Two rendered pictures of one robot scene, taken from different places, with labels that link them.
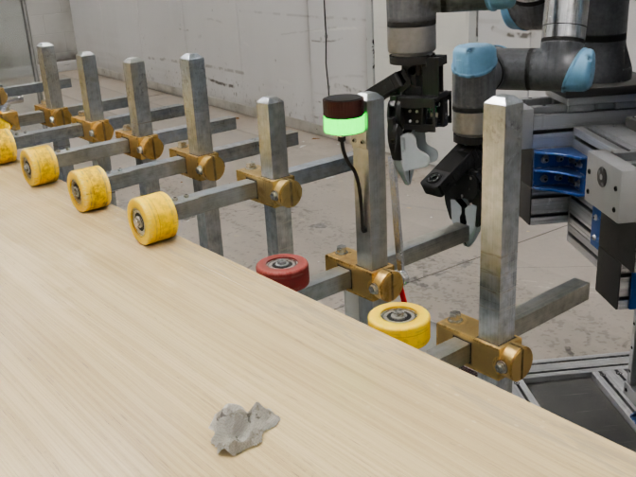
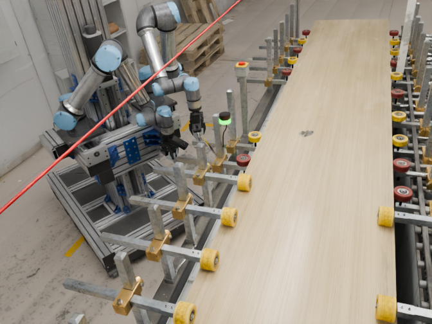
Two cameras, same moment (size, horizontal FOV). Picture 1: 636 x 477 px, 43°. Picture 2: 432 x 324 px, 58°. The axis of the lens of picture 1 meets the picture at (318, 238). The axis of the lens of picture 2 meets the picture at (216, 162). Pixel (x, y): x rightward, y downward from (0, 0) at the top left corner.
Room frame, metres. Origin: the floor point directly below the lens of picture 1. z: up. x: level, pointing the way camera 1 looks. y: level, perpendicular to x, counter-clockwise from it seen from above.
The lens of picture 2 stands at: (2.10, 1.54, 2.11)
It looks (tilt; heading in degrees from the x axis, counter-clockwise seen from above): 34 degrees down; 241
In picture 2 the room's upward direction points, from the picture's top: 7 degrees counter-clockwise
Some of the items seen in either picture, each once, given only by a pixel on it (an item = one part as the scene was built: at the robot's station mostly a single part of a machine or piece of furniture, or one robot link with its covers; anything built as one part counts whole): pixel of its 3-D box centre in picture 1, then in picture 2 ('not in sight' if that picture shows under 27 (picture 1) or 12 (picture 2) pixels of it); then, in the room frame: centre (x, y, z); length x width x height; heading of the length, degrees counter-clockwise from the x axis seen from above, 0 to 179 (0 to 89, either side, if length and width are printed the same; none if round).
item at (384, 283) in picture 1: (362, 275); (220, 162); (1.20, -0.07, 0.85); 0.14 x 0.06 x 0.05; 38
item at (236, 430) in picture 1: (238, 419); (306, 132); (0.70, 0.09, 0.91); 0.09 x 0.07 x 0.02; 157
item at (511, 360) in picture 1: (483, 347); (233, 144); (1.00, -0.23, 0.81); 0.14 x 0.06 x 0.05; 38
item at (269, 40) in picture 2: not in sight; (269, 67); (0.20, -0.86, 0.91); 0.04 x 0.04 x 0.48; 38
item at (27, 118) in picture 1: (79, 109); not in sight; (2.25, 0.65, 0.95); 0.37 x 0.03 x 0.03; 128
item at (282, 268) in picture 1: (284, 294); (243, 165); (1.12, 0.06, 0.85); 0.08 x 0.08 x 0.11
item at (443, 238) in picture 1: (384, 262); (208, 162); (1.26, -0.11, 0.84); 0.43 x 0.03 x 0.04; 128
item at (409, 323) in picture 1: (399, 350); (255, 141); (0.93, -0.10, 0.85); 0.08 x 0.08 x 0.11
